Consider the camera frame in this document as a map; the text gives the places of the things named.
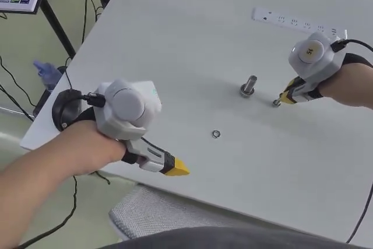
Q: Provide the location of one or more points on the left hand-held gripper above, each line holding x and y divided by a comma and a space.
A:
125, 106

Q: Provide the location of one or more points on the black round wrist device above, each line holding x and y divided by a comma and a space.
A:
65, 109

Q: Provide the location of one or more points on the person's left forearm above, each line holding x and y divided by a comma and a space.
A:
35, 196

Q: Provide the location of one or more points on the large steel bolt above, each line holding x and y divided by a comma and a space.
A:
249, 85

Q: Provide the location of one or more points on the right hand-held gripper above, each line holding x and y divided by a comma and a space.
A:
311, 53

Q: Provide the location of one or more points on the white mesh chair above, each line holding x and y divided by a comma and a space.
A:
163, 211

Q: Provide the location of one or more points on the blue crumpled glove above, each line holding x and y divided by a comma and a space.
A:
46, 71

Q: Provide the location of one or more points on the black desk leg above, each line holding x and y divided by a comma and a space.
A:
56, 27

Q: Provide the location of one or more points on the person's right hand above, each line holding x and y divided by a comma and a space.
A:
335, 85

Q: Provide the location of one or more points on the person's right forearm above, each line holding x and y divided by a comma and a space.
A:
361, 85

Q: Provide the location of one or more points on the small steel bolt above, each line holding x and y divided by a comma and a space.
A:
276, 103

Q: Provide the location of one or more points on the white power strip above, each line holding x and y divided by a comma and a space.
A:
291, 21

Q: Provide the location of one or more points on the small steel washer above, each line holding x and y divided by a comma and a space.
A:
212, 134

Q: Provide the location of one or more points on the person's left hand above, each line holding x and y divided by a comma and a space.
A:
93, 150

